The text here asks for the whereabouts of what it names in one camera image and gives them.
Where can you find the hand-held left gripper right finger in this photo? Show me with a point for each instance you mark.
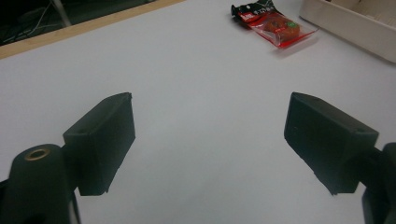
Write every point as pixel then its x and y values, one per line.
pixel 327 143

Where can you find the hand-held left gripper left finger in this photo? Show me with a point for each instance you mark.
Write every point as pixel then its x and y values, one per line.
pixel 102 140

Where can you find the beige rectangular container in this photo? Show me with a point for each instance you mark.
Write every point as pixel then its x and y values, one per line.
pixel 355 28

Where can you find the small red and black packet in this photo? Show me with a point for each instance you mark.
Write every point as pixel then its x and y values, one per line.
pixel 277 26

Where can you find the white metal stand frame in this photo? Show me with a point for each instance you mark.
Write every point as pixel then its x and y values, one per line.
pixel 60 11

